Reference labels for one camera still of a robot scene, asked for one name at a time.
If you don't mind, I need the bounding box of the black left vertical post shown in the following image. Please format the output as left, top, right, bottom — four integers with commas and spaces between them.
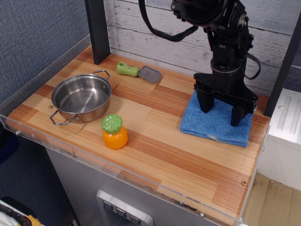
85, 0, 111, 65

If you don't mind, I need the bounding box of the white aluminium side block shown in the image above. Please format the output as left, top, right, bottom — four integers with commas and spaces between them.
257, 89, 301, 190

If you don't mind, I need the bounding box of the green handled grey spatula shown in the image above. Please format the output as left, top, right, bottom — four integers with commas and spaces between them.
116, 62, 161, 83

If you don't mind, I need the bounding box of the stainless steel pot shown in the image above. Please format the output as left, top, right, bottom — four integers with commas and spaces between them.
50, 70, 112, 125

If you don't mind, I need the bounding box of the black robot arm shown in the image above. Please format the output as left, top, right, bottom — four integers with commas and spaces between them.
171, 0, 260, 126

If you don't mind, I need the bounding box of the orange toy carrot green top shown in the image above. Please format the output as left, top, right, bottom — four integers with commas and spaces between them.
101, 114, 128, 150

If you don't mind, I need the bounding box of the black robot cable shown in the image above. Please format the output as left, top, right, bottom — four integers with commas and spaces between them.
138, 0, 261, 80

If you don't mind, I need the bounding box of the clear acrylic table guard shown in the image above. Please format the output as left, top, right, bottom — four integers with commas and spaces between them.
6, 47, 269, 226

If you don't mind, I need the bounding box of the blue towel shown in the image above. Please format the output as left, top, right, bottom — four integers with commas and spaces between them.
180, 92, 253, 147

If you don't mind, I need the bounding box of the yellow object bottom left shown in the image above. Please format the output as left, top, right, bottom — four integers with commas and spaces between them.
23, 215, 42, 226

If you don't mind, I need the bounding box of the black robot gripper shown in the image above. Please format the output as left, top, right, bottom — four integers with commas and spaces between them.
194, 63, 258, 127

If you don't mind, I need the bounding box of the black vertical post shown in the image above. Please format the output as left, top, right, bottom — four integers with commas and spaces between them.
85, 0, 111, 65
264, 15, 301, 117

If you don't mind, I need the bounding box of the grey cabinet with button panel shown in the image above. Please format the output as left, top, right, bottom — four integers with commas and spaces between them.
47, 148, 238, 226

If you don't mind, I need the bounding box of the black right vertical post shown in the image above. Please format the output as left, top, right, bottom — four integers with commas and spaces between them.
264, 15, 301, 117

